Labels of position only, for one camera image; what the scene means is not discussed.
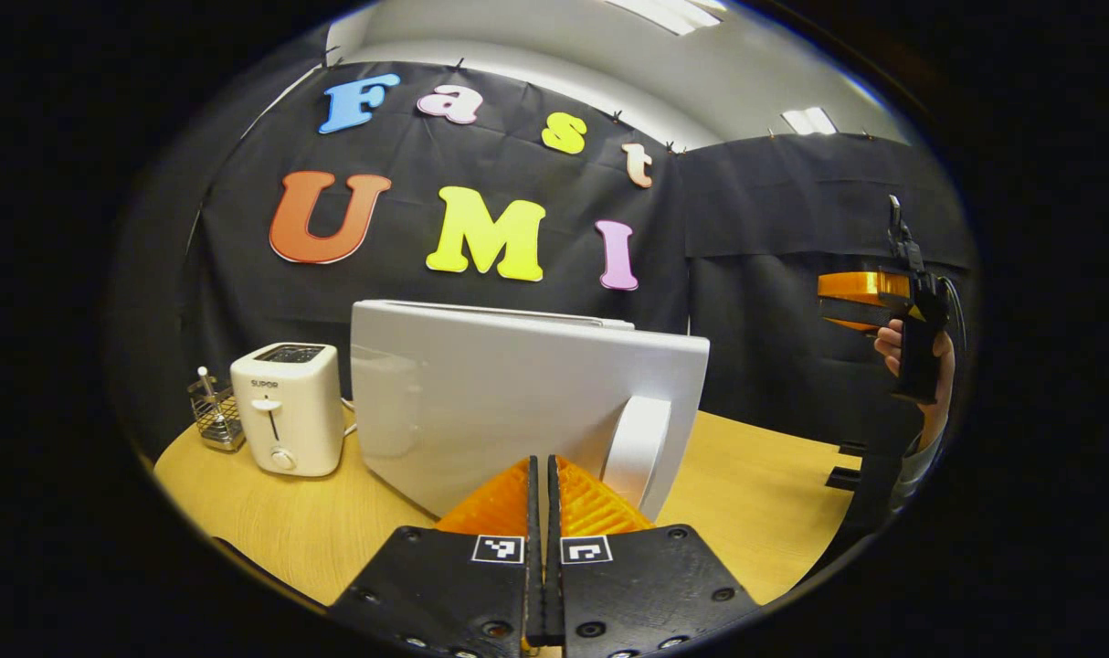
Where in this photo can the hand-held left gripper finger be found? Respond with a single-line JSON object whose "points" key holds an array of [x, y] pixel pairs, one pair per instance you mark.
{"points": [[536, 594], [555, 594]]}

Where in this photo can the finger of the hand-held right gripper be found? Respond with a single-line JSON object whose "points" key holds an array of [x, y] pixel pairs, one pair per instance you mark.
{"points": [[860, 285], [851, 320]]}

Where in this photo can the white microwave oven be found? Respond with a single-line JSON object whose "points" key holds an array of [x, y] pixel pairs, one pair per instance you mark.
{"points": [[500, 402]]}

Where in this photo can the small ceiling light panel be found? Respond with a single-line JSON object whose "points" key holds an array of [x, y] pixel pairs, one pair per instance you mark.
{"points": [[808, 121]]}

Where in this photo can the black stand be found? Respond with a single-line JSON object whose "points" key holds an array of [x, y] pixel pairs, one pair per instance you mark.
{"points": [[874, 498]]}

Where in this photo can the white toaster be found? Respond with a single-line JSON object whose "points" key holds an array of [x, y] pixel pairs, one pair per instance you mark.
{"points": [[290, 411]]}

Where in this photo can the long ceiling light panel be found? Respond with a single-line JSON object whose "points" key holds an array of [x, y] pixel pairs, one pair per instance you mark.
{"points": [[673, 14]]}

